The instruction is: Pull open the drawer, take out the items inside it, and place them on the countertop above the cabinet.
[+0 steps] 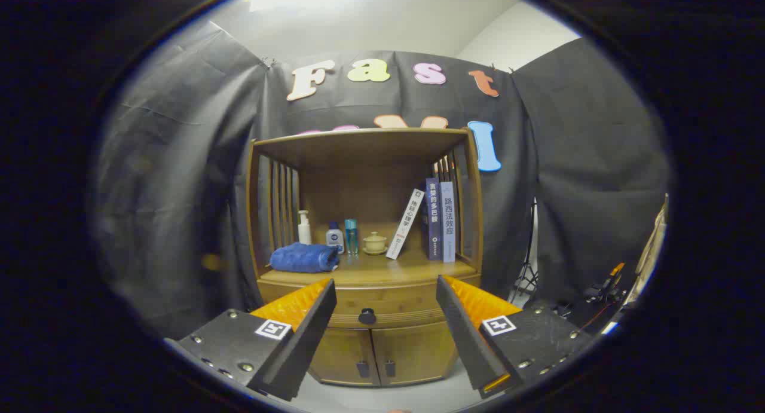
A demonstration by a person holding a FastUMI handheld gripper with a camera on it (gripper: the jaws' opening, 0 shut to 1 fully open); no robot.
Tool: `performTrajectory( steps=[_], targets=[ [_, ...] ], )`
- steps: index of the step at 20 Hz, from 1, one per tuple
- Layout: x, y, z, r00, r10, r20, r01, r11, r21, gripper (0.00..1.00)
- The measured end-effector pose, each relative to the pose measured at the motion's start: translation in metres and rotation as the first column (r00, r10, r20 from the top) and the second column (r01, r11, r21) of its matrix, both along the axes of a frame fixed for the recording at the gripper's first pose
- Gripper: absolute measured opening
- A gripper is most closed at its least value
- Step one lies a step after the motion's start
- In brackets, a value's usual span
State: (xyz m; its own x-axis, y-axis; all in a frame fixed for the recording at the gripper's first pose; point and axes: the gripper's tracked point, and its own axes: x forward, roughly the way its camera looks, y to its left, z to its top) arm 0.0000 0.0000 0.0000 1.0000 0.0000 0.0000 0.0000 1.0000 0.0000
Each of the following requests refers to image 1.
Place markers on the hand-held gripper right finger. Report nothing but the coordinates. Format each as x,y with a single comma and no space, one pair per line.
463,341

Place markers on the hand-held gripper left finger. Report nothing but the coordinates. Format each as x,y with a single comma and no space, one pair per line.
299,347

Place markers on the wooden drawer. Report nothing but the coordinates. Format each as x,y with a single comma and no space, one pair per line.
388,296

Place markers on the wooden cabinet door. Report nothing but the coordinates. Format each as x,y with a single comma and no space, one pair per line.
418,350
340,353

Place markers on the wooden countertop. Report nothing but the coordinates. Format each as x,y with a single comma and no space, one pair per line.
382,269

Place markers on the wooden cabinet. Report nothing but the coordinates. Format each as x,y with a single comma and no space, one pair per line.
370,180

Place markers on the folded blue towel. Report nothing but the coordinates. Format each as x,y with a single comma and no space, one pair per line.
302,259

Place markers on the white bottle with blue cap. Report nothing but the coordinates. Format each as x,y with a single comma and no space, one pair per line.
335,239

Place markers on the white pump bottle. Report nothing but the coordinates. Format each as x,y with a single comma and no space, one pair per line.
305,231

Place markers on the light purple book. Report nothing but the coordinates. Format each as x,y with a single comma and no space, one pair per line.
448,225

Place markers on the clear blue bottle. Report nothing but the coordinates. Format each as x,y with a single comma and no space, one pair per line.
351,236

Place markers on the dark blue book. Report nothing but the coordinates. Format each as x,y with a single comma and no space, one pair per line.
434,222

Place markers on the beige lidded teacup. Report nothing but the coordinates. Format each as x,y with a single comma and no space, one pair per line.
375,244

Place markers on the white book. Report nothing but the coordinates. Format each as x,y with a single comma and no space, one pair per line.
406,223

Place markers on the black tool with orange tip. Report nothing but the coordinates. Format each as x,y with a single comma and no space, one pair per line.
605,290

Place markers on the beige panel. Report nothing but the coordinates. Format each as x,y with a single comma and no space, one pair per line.
652,248

